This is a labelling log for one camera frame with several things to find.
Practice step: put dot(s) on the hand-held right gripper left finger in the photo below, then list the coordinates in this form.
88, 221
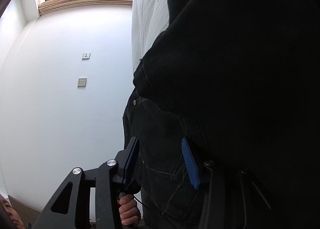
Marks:
128, 164

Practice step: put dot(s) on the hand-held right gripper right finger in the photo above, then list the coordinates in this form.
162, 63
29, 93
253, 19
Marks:
191, 166

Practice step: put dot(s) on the black pants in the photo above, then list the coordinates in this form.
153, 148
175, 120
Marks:
237, 69

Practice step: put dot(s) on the person's left hand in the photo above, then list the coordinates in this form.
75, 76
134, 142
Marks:
128, 212

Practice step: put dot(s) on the person's head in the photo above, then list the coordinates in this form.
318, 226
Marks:
11, 215

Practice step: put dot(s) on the beige curtain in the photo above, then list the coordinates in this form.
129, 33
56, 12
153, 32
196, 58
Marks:
85, 0

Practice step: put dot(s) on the silver wall socket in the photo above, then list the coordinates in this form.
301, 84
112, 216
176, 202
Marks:
86, 55
82, 82

